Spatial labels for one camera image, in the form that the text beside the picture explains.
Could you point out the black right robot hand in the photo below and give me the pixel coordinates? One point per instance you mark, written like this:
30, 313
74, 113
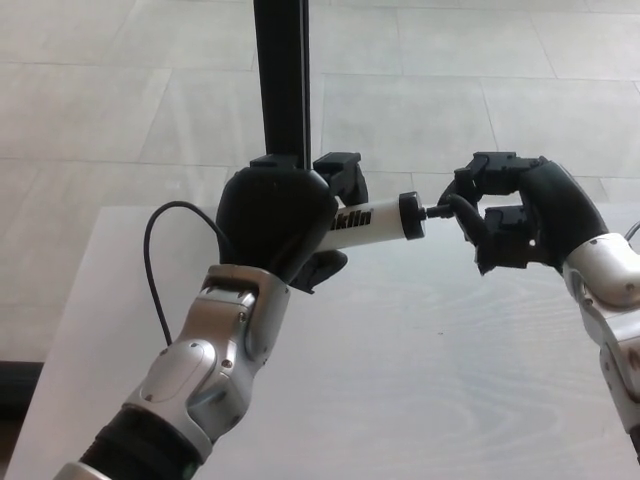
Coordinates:
555, 210

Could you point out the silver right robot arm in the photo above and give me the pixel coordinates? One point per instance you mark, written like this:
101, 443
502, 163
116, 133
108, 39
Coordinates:
610, 280

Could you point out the black vertical window frame post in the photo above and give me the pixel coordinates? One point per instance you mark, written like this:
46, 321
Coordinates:
282, 75

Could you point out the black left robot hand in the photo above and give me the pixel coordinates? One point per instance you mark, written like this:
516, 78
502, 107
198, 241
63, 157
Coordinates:
270, 220

